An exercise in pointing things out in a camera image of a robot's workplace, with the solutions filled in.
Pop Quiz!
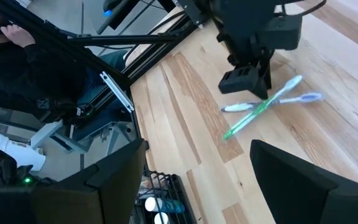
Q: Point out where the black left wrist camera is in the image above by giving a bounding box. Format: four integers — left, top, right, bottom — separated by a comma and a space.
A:
267, 14, 303, 51

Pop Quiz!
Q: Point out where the black computer mouse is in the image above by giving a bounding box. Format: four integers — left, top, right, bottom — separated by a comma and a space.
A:
103, 0, 127, 18

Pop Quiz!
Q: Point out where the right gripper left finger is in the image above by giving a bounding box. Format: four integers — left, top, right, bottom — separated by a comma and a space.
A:
0, 138, 149, 224

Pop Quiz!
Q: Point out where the person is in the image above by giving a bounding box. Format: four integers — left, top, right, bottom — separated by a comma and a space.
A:
0, 2, 131, 141

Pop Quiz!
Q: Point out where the black wire basket organizer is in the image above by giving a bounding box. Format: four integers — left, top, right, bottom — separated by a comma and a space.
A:
129, 169, 198, 224

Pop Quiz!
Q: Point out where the black metal table frame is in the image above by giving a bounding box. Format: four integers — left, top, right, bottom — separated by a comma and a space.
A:
0, 0, 213, 150

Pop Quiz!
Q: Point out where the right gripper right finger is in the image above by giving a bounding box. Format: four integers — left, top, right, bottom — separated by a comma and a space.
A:
249, 139, 358, 224

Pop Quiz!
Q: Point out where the purple white toothbrush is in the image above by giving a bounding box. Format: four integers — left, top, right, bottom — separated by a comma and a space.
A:
221, 91, 324, 113

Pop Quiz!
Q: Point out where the green white toothbrush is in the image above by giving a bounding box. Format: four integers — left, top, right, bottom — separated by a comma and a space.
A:
222, 74, 304, 140

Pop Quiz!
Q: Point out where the person's hand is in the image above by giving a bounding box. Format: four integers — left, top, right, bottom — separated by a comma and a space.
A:
0, 23, 36, 49

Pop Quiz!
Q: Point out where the white angled bar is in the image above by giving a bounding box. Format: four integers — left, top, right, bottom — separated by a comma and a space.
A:
29, 119, 64, 151

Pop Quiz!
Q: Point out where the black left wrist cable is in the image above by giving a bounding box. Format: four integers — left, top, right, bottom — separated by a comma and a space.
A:
273, 0, 328, 17

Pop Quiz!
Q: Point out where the small blue mouthwash bottle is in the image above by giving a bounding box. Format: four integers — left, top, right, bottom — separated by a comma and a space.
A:
144, 197, 186, 214
153, 212, 170, 224

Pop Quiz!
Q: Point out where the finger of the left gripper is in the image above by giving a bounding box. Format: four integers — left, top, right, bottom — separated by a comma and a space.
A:
252, 59, 273, 100
218, 65, 261, 95

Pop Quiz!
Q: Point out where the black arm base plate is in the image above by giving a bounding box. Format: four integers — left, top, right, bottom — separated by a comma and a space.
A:
172, 0, 213, 29

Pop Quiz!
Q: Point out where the white metal bracket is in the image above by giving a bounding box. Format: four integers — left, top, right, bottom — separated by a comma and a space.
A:
99, 70, 135, 113

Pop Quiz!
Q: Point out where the white plastic cylinder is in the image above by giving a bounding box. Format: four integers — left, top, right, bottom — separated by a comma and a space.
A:
0, 133, 47, 172

